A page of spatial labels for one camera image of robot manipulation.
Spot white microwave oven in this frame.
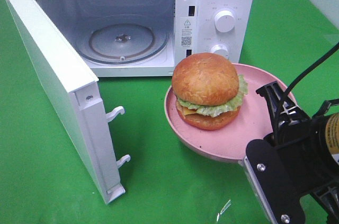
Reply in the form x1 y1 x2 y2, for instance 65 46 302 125
7 0 252 77

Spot burger with lettuce and cheese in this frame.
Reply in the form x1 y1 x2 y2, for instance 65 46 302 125
172 52 248 130

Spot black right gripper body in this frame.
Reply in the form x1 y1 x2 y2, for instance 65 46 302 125
264 117 338 195

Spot white microwave knob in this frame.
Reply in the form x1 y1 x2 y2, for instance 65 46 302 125
214 10 236 33
210 44 229 59

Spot clear tape patch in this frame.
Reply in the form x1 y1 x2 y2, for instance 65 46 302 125
216 199 231 223

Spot pink round plate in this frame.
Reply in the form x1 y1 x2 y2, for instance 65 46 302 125
164 64 287 162

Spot white microwave door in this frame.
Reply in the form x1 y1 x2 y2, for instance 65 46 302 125
6 0 130 203

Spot upper white microwave knob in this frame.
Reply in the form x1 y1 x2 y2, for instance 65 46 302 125
214 10 236 33

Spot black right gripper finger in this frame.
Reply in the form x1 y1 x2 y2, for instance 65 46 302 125
311 185 338 224
256 82 310 142

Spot black camera cable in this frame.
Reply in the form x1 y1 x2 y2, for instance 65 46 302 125
275 41 339 145

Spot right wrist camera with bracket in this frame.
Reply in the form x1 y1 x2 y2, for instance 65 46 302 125
241 139 306 223

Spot lower white microwave knob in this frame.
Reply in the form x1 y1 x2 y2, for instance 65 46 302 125
210 44 229 59

